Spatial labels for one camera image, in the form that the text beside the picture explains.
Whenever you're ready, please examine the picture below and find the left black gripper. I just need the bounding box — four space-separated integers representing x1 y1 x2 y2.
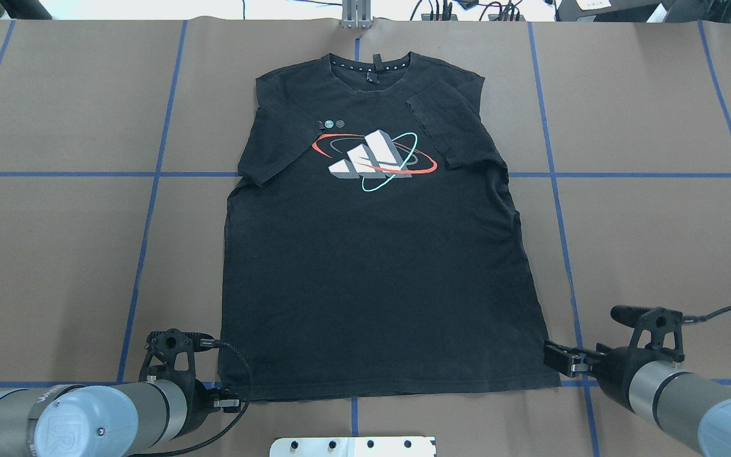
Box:
183 379 242 433

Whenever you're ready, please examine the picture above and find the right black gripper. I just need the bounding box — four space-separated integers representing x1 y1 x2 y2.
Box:
543 340 647 407

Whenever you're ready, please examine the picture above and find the black printed t-shirt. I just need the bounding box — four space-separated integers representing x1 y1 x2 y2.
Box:
218 52 560 402

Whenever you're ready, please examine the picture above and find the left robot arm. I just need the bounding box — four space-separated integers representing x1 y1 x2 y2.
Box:
0 376 247 456

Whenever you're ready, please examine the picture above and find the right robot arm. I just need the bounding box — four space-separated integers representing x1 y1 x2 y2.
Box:
544 341 731 456

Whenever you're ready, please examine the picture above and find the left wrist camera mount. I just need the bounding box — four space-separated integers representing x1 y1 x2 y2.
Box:
138 329 218 381

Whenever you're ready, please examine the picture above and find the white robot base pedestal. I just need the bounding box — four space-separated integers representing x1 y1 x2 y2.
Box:
269 436 438 456

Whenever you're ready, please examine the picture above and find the aluminium frame post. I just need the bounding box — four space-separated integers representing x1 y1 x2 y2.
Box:
340 0 373 29

